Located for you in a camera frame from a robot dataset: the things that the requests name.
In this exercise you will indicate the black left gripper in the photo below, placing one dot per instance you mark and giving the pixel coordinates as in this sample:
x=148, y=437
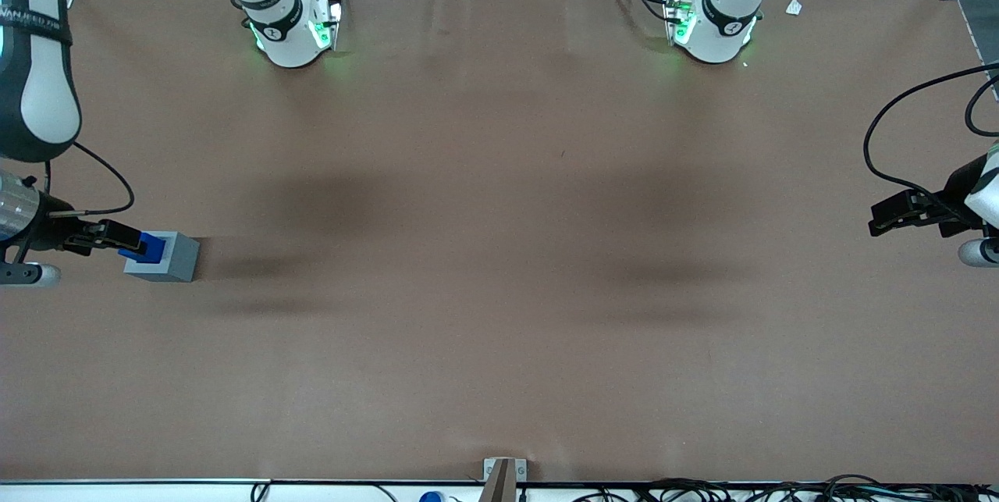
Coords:
x=957, y=194

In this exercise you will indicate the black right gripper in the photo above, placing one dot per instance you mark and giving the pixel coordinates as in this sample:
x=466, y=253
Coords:
x=48, y=231

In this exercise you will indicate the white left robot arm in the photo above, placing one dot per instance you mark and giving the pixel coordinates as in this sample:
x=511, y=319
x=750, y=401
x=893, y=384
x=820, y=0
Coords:
x=722, y=30

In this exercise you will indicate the blue plastic part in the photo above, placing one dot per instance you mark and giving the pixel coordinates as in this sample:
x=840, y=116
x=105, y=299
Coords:
x=153, y=246

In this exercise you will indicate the large paper table cover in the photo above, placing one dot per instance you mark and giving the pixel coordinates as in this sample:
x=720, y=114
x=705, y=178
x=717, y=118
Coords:
x=499, y=268

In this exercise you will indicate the gray square base block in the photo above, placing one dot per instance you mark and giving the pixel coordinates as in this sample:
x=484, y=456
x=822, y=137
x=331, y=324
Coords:
x=181, y=261

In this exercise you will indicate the metal mounting bracket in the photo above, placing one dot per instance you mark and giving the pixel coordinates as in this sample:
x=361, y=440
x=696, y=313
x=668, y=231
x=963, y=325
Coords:
x=503, y=472

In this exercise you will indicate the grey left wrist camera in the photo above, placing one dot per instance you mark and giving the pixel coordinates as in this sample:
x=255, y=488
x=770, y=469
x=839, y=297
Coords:
x=979, y=252

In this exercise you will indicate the white paper scrap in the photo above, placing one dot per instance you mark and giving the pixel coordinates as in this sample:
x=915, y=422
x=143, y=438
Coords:
x=794, y=7

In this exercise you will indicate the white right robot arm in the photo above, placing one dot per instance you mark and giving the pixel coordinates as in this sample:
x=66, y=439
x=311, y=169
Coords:
x=47, y=96

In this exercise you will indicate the blue round cap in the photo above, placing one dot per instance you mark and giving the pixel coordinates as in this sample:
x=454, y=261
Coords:
x=431, y=497

